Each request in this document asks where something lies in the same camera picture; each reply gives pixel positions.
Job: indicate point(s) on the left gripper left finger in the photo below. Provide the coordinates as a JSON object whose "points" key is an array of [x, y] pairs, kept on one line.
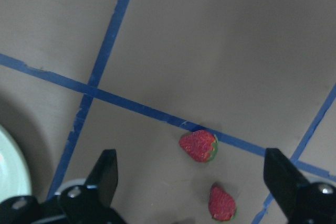
{"points": [[90, 201]]}

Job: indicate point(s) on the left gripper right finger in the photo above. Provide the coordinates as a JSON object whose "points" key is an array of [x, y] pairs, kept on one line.
{"points": [[300, 200]]}

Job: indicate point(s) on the red strawberry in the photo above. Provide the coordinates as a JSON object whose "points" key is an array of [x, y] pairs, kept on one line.
{"points": [[221, 204], [200, 145]]}

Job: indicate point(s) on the light green plate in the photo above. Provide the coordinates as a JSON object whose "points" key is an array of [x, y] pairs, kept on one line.
{"points": [[15, 175]]}

